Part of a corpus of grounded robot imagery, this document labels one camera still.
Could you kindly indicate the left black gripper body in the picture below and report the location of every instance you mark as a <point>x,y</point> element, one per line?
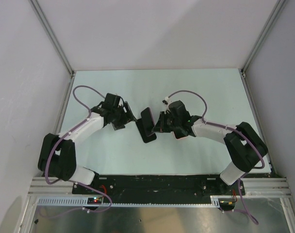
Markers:
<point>121,118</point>

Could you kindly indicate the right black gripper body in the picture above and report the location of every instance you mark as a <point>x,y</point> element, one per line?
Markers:
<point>168,123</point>

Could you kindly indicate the pink phone case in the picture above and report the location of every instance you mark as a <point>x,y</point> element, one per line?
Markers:
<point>178,137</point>

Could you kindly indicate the black phone case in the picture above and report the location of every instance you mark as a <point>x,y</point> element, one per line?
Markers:
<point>146,137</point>

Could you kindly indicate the small black phone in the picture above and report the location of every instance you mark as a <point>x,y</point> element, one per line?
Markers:
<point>147,119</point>

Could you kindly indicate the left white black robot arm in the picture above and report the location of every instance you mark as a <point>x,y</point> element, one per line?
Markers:
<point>58,153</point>

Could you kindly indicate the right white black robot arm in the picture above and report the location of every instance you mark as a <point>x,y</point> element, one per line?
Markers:
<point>244,145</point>

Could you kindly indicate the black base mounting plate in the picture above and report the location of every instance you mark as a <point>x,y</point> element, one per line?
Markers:
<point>161,189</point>

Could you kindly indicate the left controller board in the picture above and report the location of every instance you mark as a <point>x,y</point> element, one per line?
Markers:
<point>94,200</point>

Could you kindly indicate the controller board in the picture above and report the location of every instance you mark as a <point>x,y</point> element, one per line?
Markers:
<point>227,205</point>
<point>94,200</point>

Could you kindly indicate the right controller board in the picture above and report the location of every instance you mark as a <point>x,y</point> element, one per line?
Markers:
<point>227,205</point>

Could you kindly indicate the right aluminium corner post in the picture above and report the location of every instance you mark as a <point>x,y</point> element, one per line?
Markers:
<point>271,21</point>

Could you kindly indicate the aluminium corner post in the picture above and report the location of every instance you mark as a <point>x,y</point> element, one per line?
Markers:
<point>271,21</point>
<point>51,35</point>

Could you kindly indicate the aluminium front frame rail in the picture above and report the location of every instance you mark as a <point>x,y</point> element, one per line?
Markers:
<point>254,187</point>

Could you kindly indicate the left aluminium corner post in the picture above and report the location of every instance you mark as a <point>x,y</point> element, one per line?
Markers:
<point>51,35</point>

